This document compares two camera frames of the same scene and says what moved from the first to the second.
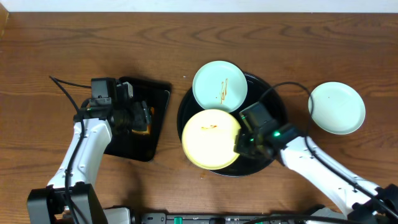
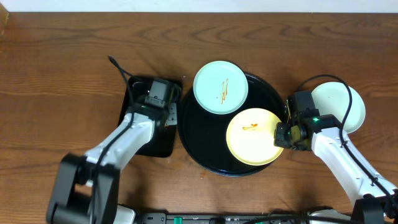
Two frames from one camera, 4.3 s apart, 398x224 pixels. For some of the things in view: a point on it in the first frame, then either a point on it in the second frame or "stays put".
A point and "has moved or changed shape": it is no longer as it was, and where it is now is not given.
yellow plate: (208, 139) has moved or changed shape
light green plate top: (219, 85) stays put
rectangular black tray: (137, 146) has moved or changed shape
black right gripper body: (248, 144) to (286, 137)
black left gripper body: (133, 118) to (168, 113)
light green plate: (337, 108) stays put
